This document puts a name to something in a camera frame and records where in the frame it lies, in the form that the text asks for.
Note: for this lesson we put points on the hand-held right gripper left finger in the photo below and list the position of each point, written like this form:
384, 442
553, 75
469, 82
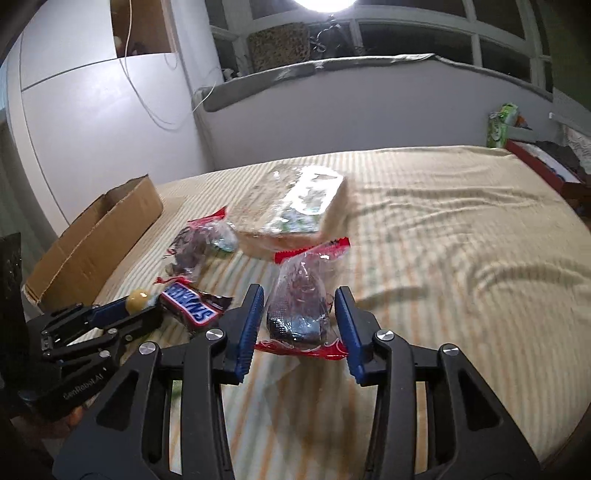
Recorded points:
249, 332

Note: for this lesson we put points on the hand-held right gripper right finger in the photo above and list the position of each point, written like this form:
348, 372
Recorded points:
348, 332

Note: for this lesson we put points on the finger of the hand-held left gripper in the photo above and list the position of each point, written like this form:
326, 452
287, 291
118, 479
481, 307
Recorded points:
108, 311
134, 327

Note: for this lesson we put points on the round yellow candy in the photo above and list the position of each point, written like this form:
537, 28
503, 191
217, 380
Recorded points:
137, 301

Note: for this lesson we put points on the clear red-edged snack packet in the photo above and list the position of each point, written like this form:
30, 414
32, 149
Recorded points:
194, 244
300, 300

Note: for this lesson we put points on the brown chocolate bar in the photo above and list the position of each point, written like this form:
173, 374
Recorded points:
191, 304

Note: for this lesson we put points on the brown cardboard box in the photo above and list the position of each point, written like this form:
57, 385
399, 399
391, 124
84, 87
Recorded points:
92, 240

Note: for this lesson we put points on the green candy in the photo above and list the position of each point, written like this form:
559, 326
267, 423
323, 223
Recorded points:
224, 239

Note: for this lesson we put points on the tan cracker pack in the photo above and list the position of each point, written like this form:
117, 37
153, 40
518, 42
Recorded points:
286, 207

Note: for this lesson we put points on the striped beige blanket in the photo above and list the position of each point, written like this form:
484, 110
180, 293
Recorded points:
438, 230

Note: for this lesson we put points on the white wardrobe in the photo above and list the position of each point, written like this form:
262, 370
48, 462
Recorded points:
92, 138

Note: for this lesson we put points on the red box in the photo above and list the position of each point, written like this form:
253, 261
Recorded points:
545, 170

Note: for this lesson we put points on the green plastic packet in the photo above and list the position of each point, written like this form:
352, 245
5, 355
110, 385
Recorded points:
501, 127

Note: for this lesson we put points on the grey windowsill pad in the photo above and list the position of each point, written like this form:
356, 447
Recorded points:
369, 64

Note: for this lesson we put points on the dark cloth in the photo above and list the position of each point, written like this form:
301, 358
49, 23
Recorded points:
561, 154

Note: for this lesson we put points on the leopard print cushion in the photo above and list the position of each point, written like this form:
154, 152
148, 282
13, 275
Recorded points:
279, 46

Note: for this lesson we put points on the white window frame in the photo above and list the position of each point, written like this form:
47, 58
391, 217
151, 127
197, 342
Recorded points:
475, 46

